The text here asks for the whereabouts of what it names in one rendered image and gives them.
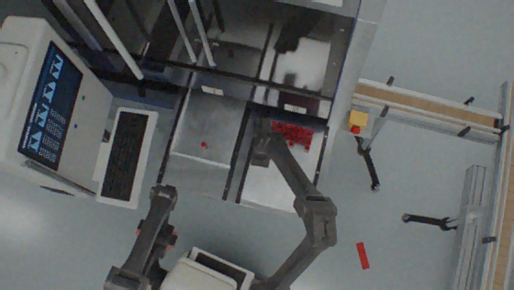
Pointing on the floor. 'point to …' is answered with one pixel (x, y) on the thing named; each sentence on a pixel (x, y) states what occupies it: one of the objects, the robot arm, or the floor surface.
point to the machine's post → (354, 59)
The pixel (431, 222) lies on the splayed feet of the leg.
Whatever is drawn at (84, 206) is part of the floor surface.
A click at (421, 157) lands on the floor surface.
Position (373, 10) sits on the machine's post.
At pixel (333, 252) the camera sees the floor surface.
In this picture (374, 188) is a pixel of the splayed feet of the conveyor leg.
